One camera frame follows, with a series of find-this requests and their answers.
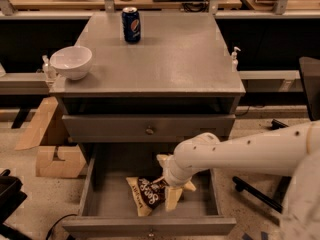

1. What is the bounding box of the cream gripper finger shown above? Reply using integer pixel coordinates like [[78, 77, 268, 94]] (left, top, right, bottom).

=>
[[165, 186, 182, 212], [156, 154, 169, 168]]

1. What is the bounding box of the brown chip bag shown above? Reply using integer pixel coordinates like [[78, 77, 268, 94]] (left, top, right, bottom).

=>
[[125, 153, 197, 218]]

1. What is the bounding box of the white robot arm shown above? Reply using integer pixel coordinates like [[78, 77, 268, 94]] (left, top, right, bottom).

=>
[[158, 121, 320, 240]]

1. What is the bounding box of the grey drawer cabinet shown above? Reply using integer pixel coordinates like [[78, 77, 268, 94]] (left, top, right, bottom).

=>
[[49, 11, 247, 165]]

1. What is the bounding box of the open grey middle drawer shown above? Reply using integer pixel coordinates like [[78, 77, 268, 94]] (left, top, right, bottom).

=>
[[62, 143, 236, 239]]

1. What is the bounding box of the closed grey upper drawer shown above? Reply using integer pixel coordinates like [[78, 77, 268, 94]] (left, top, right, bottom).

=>
[[62, 114, 235, 143]]

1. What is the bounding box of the cardboard box on floor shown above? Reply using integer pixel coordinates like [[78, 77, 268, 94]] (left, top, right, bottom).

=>
[[15, 97, 86, 178]]

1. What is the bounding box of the right hand sanitizer bottle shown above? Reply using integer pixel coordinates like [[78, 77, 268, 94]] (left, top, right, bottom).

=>
[[231, 46, 241, 71]]

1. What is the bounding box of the hand sanitizer bottle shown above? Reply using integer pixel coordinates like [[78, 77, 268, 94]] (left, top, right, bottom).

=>
[[42, 55, 56, 80], [231, 46, 241, 71]]

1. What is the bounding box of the white bowl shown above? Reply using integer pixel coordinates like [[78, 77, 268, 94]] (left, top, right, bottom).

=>
[[50, 46, 93, 80]]

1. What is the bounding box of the blue pepsi can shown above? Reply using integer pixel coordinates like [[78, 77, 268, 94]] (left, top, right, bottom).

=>
[[122, 7, 141, 43]]

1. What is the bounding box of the left hand sanitizer bottle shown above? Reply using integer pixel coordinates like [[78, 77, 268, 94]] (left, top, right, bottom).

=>
[[42, 55, 56, 80]]

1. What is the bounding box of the black equipment at left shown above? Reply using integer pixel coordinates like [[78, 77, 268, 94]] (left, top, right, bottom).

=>
[[0, 169, 32, 240]]

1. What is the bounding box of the black floor cable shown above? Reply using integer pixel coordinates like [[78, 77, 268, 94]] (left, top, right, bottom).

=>
[[44, 213, 78, 240]]

